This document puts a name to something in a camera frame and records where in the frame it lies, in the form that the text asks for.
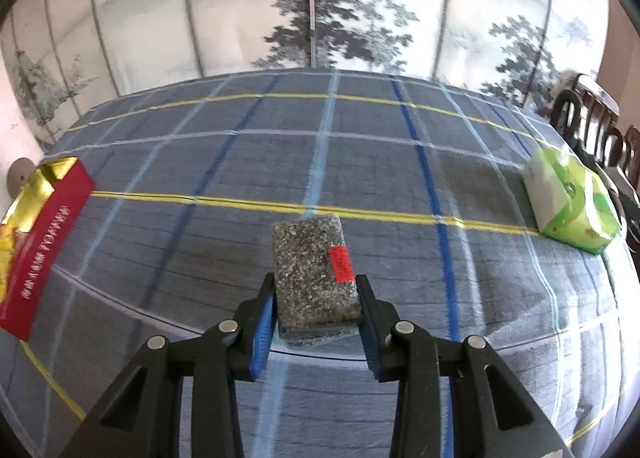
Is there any painted folding screen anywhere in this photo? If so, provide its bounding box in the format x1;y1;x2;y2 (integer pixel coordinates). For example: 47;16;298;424
1;0;608;146

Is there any dark wooden chair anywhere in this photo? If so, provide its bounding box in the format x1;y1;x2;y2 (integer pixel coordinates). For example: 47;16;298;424
549;70;639;256

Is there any round stone disc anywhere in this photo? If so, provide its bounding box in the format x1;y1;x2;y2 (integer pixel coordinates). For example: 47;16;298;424
6;158;36;199

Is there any grey speckled sesame cake block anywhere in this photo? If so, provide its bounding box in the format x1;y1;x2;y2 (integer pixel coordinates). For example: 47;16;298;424
272;213;362;348

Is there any green white tissue pack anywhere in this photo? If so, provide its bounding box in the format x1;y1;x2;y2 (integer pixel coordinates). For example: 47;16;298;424
522;147;622;255

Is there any red gold toffee tin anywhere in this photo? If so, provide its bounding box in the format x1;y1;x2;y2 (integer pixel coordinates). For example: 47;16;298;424
1;157;96;341

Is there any grey plaid tablecloth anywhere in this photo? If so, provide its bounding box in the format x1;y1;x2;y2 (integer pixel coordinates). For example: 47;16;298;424
1;71;639;457

